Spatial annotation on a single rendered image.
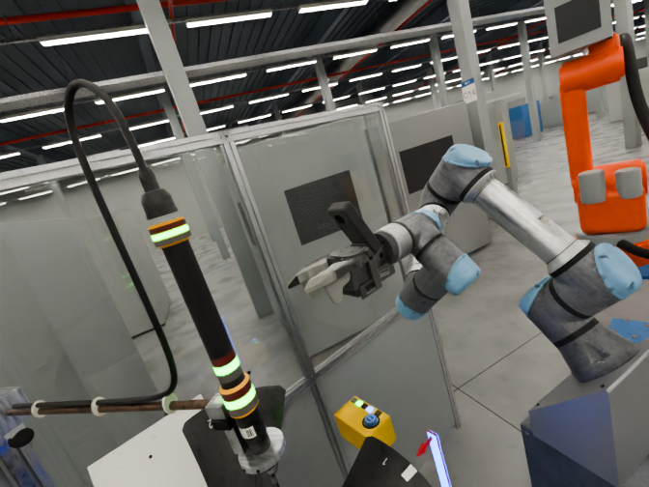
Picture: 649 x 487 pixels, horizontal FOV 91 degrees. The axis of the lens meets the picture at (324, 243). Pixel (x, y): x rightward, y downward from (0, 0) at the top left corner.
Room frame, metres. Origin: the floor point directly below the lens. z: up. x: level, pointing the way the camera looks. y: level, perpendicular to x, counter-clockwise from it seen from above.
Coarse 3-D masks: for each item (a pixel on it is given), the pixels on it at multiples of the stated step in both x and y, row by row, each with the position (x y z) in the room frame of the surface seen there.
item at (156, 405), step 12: (48, 408) 0.56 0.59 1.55; (60, 408) 0.55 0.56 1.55; (72, 408) 0.53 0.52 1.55; (84, 408) 0.52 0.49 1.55; (108, 408) 0.50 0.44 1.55; (120, 408) 0.49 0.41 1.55; (132, 408) 0.48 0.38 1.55; (144, 408) 0.47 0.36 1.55; (156, 408) 0.46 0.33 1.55; (180, 408) 0.44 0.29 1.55; (192, 408) 0.43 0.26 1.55; (204, 408) 0.42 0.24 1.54
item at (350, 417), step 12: (348, 408) 0.90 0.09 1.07; (360, 408) 0.88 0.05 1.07; (336, 420) 0.89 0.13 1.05; (348, 420) 0.85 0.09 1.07; (360, 420) 0.83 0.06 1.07; (384, 420) 0.81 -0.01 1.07; (348, 432) 0.85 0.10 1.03; (360, 432) 0.79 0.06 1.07; (372, 432) 0.78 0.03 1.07; (384, 432) 0.80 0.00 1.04; (360, 444) 0.80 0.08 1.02
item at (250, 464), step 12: (216, 396) 0.43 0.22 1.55; (216, 408) 0.41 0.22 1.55; (216, 420) 0.41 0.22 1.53; (228, 420) 0.40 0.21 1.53; (228, 432) 0.41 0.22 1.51; (276, 432) 0.43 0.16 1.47; (240, 444) 0.40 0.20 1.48; (276, 444) 0.40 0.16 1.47; (240, 456) 0.40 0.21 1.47; (252, 456) 0.39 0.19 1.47; (264, 456) 0.39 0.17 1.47; (276, 456) 0.38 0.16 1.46; (252, 468) 0.38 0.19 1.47; (264, 468) 0.37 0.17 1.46
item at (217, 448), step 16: (272, 400) 0.56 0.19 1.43; (192, 416) 0.58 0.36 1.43; (208, 416) 0.57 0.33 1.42; (272, 416) 0.54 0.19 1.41; (192, 432) 0.57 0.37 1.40; (208, 432) 0.56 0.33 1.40; (224, 432) 0.55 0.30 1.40; (192, 448) 0.55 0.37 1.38; (208, 448) 0.54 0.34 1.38; (224, 448) 0.53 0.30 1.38; (208, 464) 0.53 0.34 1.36; (224, 464) 0.51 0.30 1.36; (208, 480) 0.51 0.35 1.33; (224, 480) 0.50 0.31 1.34; (240, 480) 0.48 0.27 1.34; (256, 480) 0.48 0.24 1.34
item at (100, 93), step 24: (72, 96) 0.43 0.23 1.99; (72, 120) 0.43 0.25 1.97; (120, 120) 0.40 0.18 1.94; (72, 144) 0.43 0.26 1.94; (96, 192) 0.43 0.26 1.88; (120, 240) 0.44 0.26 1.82; (168, 360) 0.44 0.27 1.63; (24, 408) 0.58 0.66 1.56; (96, 408) 0.51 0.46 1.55; (168, 408) 0.45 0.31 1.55
